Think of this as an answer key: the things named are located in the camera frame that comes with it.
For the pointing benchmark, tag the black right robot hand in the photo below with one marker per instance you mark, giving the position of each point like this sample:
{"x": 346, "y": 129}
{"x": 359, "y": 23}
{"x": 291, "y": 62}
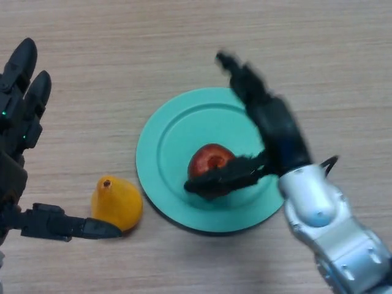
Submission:
{"x": 275, "y": 122}

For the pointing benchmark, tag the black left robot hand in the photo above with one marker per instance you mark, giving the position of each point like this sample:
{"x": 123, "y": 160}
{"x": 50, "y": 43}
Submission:
{"x": 15, "y": 122}

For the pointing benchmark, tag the red apple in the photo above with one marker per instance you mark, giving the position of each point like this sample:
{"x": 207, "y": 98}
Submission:
{"x": 208, "y": 159}

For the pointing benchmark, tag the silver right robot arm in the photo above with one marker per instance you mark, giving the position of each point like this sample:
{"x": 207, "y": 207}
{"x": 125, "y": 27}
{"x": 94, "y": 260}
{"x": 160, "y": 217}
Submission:
{"x": 337, "y": 232}

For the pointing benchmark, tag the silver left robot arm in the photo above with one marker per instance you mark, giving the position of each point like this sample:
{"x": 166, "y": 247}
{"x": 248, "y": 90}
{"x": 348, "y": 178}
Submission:
{"x": 1, "y": 260}

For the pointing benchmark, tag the green round plate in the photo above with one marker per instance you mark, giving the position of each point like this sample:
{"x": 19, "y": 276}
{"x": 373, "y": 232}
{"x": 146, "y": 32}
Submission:
{"x": 165, "y": 153}

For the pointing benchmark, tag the yellow pear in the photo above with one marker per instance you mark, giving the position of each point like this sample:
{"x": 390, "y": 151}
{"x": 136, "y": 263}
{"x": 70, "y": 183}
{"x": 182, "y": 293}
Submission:
{"x": 119, "y": 202}

